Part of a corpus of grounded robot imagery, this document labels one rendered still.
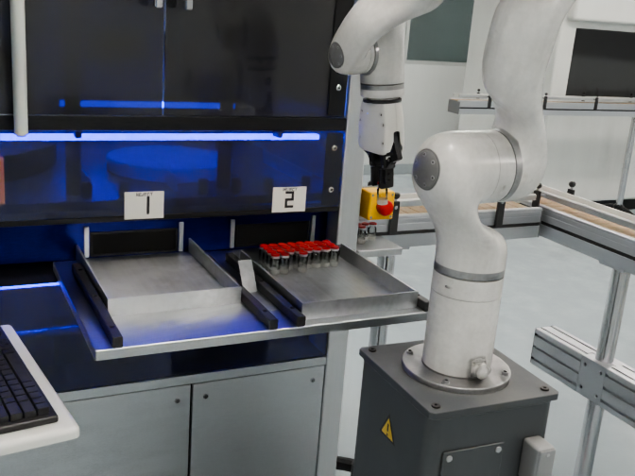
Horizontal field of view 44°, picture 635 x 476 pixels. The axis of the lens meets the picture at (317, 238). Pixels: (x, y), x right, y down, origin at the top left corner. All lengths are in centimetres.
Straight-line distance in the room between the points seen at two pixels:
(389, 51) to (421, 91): 601
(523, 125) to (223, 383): 101
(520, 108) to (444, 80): 638
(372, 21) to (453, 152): 31
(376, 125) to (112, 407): 88
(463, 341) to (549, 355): 122
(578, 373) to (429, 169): 135
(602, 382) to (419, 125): 540
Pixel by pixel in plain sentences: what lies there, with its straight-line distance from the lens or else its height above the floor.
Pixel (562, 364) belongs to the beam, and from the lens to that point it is 251.
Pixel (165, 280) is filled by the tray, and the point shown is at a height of 88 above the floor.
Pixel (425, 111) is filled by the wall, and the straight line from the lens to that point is 757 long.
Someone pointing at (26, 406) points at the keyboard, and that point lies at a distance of 133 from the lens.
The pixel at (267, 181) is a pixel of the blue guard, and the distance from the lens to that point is 181.
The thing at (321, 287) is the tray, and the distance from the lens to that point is 169.
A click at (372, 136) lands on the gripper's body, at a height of 122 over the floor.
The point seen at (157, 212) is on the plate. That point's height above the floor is 100.
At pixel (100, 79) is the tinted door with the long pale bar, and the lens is 168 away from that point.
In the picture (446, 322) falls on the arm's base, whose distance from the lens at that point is 134.
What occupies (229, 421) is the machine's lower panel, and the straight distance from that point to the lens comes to 201.
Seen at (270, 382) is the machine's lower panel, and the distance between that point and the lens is 200.
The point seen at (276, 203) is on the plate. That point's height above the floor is 101.
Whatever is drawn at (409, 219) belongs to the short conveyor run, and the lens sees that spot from 216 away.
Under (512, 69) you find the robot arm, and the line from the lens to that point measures 124.
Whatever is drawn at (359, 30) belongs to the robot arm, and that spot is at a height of 142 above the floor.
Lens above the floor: 145
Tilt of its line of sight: 16 degrees down
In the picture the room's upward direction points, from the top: 4 degrees clockwise
